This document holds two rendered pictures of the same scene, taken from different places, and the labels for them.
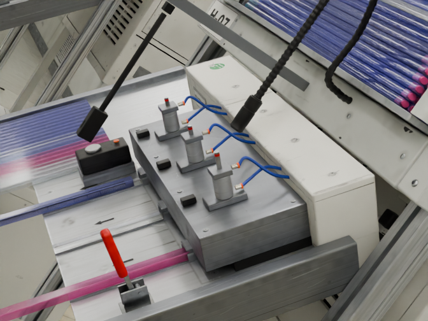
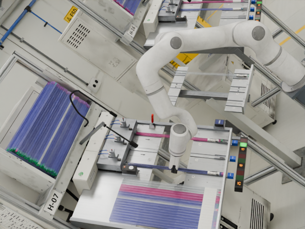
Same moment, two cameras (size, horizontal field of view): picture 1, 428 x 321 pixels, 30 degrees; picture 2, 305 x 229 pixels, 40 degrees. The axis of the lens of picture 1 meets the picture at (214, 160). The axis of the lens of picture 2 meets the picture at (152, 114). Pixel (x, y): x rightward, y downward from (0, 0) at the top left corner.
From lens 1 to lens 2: 2.64 m
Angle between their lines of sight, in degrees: 101
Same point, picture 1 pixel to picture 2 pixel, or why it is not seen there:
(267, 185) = (115, 125)
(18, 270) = not seen: outside the picture
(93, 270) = (153, 140)
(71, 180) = (139, 176)
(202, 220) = (132, 123)
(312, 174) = (109, 117)
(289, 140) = (101, 129)
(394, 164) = (97, 111)
